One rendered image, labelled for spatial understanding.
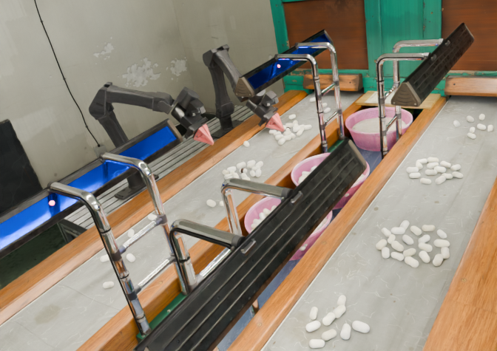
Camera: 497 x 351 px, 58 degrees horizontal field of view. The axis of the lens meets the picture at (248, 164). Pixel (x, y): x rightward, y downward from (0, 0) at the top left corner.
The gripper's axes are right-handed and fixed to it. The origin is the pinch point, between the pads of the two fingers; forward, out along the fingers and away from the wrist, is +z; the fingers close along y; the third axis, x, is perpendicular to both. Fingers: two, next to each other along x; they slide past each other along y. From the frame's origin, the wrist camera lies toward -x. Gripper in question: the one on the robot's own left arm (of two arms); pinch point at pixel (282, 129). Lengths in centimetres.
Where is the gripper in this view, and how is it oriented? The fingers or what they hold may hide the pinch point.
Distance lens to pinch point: 198.3
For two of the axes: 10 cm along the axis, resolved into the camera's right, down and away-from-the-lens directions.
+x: -3.7, 5.7, 7.3
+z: 7.3, 6.7, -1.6
